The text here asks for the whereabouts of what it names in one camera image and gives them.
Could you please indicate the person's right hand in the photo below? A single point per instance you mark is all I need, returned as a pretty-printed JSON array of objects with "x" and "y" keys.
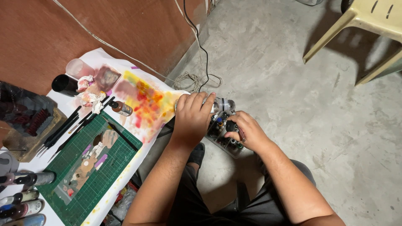
[{"x": 251, "y": 133}]

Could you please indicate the person's left hand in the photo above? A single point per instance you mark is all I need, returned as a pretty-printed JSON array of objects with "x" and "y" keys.
[{"x": 190, "y": 122}]

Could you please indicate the black capped paint bottle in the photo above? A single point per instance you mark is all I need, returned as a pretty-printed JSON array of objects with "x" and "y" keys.
[{"x": 231, "y": 126}]

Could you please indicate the clear box of paint bottles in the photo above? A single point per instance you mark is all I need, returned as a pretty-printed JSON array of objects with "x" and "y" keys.
[{"x": 219, "y": 138}]

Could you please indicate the person's black shoe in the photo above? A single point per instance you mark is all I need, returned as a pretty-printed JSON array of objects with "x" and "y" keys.
[{"x": 196, "y": 154}]

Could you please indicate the paint stained white paper sheet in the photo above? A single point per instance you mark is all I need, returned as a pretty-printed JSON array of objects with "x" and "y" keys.
[{"x": 147, "y": 106}]

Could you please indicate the brown paint dropper bottle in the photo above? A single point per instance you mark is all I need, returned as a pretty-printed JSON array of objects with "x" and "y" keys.
[{"x": 122, "y": 108}]

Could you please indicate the thin black paintbrush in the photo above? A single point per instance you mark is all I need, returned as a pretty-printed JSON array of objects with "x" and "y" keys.
[{"x": 121, "y": 134}]

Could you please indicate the person's dark shorts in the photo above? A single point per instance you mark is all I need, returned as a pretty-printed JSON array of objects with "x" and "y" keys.
[{"x": 201, "y": 207}]

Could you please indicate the brown stained paper square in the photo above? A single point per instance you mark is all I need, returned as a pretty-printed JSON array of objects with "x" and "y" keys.
[{"x": 107, "y": 77}]

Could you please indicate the crumpled stained tissue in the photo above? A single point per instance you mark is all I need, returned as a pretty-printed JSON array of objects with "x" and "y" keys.
[
  {"x": 93, "y": 99},
  {"x": 84, "y": 84}
]

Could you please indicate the silver ferrule paintbrush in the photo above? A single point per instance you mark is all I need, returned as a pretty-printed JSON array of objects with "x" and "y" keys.
[{"x": 84, "y": 118}]

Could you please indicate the heap of plastic bags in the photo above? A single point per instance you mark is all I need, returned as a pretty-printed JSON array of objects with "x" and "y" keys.
[{"x": 122, "y": 204}]

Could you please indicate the green cutting mat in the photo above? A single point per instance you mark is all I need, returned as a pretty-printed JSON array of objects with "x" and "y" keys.
[{"x": 94, "y": 175}]

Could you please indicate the long black paintbrush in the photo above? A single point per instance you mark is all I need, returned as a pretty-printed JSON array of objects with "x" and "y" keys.
[{"x": 80, "y": 130}]

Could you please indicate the clear plastic palette sheet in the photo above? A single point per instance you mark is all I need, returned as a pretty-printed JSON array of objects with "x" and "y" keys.
[{"x": 86, "y": 169}]

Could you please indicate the frosted plastic cup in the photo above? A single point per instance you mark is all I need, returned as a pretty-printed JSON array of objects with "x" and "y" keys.
[{"x": 78, "y": 68}]

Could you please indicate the black cup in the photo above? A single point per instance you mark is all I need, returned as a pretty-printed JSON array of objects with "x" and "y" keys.
[{"x": 64, "y": 85}]

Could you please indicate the miniature terrain model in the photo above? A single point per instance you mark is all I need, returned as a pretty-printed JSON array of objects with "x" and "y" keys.
[{"x": 30, "y": 122}]

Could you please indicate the grey paint dropper bottle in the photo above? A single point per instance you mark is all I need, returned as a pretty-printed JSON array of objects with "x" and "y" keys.
[{"x": 36, "y": 179}]

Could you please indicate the beige plastic chair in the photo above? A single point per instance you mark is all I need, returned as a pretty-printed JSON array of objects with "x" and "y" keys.
[{"x": 370, "y": 18}]

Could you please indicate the cream paint dropper bottle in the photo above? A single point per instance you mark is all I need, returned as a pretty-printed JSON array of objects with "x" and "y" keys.
[{"x": 22, "y": 197}]

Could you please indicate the white label paint bottle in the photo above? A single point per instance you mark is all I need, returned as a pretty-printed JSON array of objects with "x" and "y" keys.
[{"x": 26, "y": 208}]

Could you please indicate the grey plastic object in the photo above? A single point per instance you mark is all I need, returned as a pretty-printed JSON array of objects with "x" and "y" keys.
[{"x": 8, "y": 163}]

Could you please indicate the blue paint dropper bottle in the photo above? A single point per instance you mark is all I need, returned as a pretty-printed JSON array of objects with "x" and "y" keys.
[{"x": 30, "y": 220}]

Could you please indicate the pink paint dropper bottle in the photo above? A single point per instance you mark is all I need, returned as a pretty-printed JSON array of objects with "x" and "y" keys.
[{"x": 8, "y": 179}]

